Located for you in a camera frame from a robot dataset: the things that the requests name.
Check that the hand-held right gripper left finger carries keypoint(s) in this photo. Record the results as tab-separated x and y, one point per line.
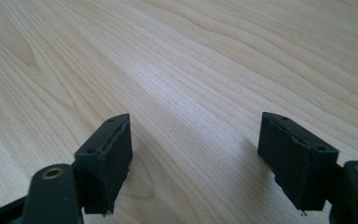
105	161

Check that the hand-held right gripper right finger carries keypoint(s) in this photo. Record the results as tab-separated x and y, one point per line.
295	161

